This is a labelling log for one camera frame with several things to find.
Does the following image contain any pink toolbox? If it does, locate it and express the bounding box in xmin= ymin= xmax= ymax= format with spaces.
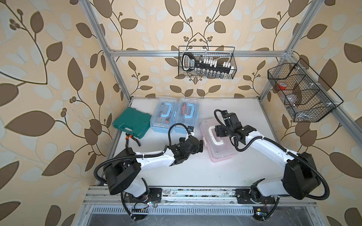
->
xmin=200 ymin=118 xmax=237 ymax=163

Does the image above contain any blue toolbox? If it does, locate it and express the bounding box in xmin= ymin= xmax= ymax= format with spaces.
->
xmin=150 ymin=97 xmax=179 ymax=133
xmin=175 ymin=98 xmax=199 ymax=128

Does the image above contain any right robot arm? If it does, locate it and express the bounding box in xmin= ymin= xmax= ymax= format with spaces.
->
xmin=214 ymin=109 xmax=331 ymax=222

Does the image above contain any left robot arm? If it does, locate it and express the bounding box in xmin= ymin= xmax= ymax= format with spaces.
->
xmin=93 ymin=123 xmax=204 ymax=221

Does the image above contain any orange screwdriver far box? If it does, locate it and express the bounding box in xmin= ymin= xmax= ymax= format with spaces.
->
xmin=182 ymin=103 xmax=186 ymax=115

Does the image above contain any green tool case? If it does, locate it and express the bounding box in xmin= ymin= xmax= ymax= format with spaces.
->
xmin=113 ymin=107 xmax=152 ymax=138

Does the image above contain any red tape roll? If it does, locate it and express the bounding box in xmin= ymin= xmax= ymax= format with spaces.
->
xmin=277 ymin=82 xmax=288 ymax=90

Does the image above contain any black socket set holder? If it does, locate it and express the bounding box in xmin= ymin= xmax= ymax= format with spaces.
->
xmin=179 ymin=52 xmax=237 ymax=76

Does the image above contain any back wire basket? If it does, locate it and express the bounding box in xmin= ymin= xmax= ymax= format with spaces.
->
xmin=178 ymin=46 xmax=237 ymax=80

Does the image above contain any wire basket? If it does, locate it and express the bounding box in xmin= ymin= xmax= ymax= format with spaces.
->
xmin=268 ymin=59 xmax=343 ymax=122
xmin=178 ymin=46 xmax=237 ymax=80

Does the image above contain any right wire basket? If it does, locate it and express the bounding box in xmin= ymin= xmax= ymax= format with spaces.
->
xmin=268 ymin=59 xmax=343 ymax=122

